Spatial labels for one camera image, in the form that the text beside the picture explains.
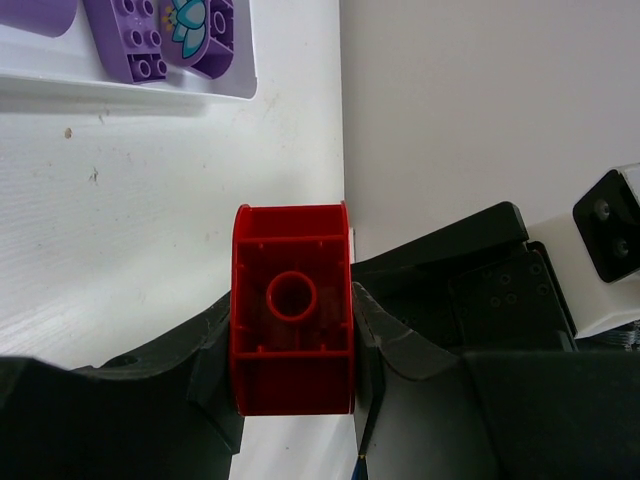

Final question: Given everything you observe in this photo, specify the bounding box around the lavender half-round brick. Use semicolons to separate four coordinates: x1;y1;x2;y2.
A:
1;0;78;38

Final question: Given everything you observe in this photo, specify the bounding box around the red oval brick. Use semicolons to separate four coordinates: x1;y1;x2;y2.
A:
229;203;355;416

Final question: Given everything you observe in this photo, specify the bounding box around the purple brick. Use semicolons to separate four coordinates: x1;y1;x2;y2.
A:
83;0;168;84
158;0;234;79

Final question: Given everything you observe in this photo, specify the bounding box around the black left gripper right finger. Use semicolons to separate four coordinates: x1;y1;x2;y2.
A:
353;285;639;479

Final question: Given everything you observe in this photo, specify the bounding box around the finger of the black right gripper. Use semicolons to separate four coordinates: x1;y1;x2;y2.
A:
351;201;529;280

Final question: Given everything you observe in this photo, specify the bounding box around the white divided plastic tray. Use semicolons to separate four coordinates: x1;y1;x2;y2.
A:
1;1;257;113

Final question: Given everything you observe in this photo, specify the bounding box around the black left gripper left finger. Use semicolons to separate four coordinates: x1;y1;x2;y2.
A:
1;297;244;479

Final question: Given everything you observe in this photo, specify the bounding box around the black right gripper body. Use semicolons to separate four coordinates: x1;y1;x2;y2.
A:
399;239;576;354

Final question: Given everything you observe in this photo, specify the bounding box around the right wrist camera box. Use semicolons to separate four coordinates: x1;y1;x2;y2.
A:
528;163;639;339

